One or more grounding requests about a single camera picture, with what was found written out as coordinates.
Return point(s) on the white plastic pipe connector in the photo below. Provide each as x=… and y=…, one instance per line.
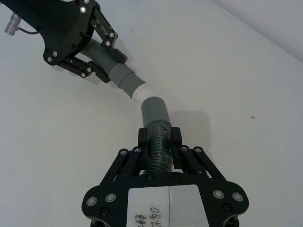
x=142, y=93

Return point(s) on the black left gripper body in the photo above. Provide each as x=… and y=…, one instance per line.
x=64, y=28

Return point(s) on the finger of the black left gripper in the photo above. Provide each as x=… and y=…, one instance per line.
x=80, y=68
x=106, y=33

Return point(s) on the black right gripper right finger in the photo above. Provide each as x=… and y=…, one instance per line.
x=176, y=153

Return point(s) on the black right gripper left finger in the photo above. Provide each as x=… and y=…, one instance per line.
x=143, y=151

